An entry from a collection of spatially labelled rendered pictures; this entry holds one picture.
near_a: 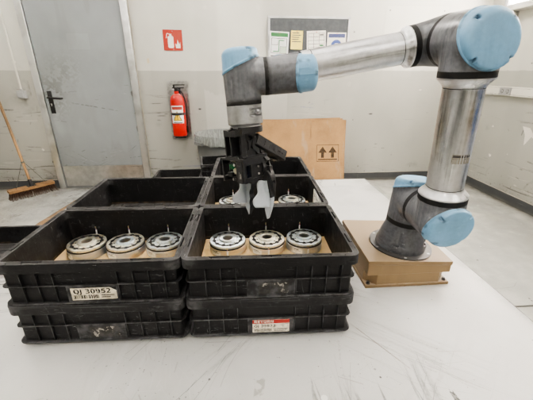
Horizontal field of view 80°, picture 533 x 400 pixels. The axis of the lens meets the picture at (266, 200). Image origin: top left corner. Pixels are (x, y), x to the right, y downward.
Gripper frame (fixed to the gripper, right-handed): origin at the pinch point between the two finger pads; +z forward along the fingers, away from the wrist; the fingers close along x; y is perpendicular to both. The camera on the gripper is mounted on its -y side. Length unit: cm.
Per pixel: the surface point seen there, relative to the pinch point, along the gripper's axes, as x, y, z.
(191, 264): -4.6, 18.0, 7.7
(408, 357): 32.2, -11.5, 33.7
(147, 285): -13.6, 24.7, 12.7
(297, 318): 9.4, 0.2, 26.4
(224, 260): 0.5, 12.8, 7.5
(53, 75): -362, -68, -67
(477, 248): 12, -228, 102
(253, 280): 3.9, 8.2, 13.6
